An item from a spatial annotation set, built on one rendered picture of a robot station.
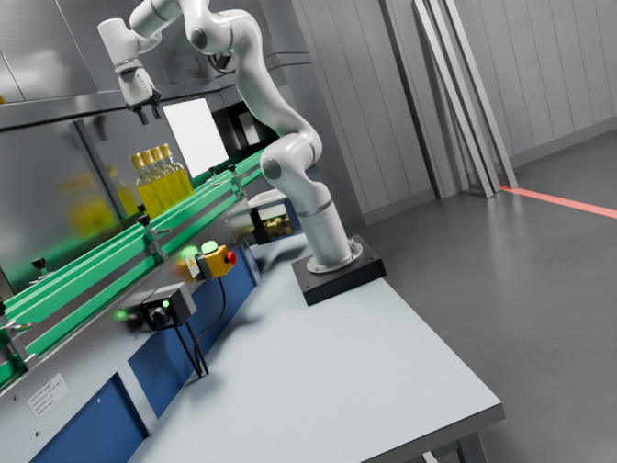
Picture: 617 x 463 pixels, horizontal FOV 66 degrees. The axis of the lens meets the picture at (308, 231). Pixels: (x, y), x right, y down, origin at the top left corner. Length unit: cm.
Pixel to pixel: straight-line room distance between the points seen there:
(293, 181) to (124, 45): 74
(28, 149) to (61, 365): 71
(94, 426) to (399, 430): 60
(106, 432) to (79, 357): 17
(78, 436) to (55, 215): 67
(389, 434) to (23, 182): 111
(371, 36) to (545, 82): 177
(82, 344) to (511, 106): 453
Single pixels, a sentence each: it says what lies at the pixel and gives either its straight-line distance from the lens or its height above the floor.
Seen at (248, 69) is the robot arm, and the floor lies 144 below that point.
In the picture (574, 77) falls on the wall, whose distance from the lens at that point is 542.
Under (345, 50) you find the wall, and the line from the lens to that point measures 447.
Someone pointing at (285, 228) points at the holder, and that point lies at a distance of 183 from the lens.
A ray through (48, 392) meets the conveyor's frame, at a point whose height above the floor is 99.
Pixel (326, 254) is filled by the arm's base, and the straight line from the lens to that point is 146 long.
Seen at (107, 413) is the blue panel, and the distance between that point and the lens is 112.
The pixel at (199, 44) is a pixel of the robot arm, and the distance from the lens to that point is 137.
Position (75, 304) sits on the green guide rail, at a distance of 109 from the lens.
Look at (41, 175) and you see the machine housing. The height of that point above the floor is 136.
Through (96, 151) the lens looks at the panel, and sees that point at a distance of 167.
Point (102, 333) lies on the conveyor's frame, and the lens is 110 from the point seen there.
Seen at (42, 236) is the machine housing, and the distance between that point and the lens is 146.
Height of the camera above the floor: 132
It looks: 15 degrees down
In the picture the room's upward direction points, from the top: 20 degrees counter-clockwise
